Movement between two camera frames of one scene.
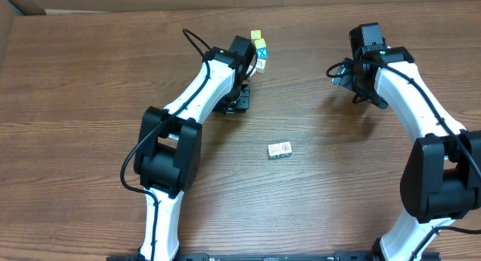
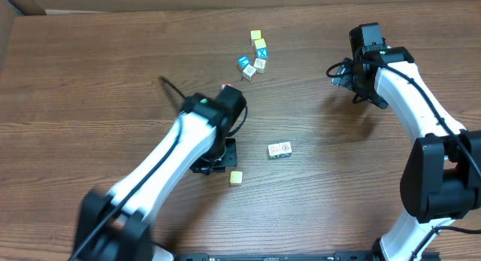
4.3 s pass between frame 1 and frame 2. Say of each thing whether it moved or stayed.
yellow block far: stayed
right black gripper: stayed
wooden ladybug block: stayed
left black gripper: moved
